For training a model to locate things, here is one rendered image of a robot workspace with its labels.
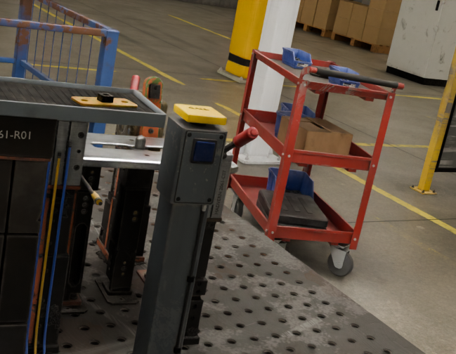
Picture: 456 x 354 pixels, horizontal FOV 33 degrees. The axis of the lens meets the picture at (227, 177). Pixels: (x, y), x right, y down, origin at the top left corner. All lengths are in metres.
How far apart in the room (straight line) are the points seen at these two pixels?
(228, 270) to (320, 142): 1.79
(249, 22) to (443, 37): 3.85
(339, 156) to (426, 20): 8.08
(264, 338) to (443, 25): 10.06
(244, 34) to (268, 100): 3.16
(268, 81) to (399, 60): 6.57
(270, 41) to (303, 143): 1.89
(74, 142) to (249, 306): 0.59
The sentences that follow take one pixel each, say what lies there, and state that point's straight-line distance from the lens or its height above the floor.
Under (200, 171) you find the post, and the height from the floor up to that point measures 1.08.
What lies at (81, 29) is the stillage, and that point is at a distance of 3.36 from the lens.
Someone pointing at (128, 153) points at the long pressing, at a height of 1.00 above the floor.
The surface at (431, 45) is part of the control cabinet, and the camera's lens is 11.34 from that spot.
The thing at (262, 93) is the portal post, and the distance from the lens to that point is 5.29.
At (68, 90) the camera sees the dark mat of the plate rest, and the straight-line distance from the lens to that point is 1.10.
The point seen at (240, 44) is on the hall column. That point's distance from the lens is 8.48.
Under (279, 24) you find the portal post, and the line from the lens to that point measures 5.24.
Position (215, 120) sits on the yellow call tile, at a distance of 1.09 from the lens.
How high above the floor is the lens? 1.39
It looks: 17 degrees down
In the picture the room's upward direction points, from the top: 11 degrees clockwise
